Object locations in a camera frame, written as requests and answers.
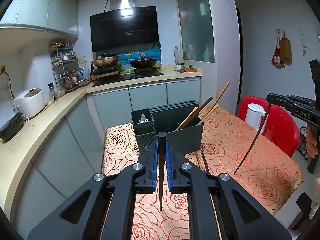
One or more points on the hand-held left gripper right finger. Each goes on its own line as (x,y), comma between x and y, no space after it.
(168,165)

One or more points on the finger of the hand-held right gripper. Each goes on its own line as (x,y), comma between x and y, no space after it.
(282,104)
(280,96)

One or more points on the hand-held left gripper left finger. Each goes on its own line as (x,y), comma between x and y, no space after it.
(155,165)

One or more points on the black tapered chopstick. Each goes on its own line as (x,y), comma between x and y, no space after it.
(161,170)

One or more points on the dark green utensil holder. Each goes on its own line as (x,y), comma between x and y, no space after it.
(185,140)

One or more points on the light brown chopstick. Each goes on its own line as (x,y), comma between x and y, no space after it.
(198,160)

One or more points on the dark slim chopstick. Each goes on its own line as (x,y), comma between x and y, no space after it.
(205,161)

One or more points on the dark brown long chopstick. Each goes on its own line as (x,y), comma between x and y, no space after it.
(255,142)

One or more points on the bunch of wooden chopsticks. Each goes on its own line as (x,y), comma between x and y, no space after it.
(220,95)

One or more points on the person's right hand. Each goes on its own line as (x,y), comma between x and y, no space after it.
(313,141)

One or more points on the red plastic chair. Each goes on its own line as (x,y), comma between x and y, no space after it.
(282,130)

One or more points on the white electric kettle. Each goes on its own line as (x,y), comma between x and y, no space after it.
(252,116)

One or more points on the red patterned hanging bag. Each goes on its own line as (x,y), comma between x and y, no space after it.
(277,58)

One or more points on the brown hanging bag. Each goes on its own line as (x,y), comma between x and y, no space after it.
(285,51)

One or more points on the dark door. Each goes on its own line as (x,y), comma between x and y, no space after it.
(239,55)

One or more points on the rose print tablecloth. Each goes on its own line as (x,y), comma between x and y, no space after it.
(262,185)

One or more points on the black gas hob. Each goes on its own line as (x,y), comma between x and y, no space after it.
(140,76)

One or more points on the orange green cleaning cloth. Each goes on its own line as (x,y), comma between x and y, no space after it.
(187,69)

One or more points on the black wok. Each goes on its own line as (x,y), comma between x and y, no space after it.
(143,63)

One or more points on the white plastic bottle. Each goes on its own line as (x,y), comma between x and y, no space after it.
(179,56)

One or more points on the frosted glass window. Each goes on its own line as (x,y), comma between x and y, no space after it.
(195,25)

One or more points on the blue backsplash picture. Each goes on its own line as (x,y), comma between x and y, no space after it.
(125,57)

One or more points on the brass coloured pan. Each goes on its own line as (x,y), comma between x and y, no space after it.
(105,60)

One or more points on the beige kitchen countertop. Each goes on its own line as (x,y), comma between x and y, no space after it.
(50,115)

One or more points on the red label sauce bottle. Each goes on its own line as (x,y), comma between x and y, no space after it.
(74,78)

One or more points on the glass jar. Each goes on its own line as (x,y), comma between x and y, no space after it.
(60,88)

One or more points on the metal spice rack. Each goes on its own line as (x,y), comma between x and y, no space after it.
(63,60)

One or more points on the black range hood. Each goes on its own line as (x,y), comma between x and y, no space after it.
(125,27)

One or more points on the white rice cooker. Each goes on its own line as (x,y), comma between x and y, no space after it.
(28,102)

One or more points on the black countertop appliance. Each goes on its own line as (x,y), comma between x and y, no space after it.
(11,127)

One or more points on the white wall hook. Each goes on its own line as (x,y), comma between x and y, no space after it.
(303,45)

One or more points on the grey wall cabinets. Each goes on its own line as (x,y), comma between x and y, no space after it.
(37,5)

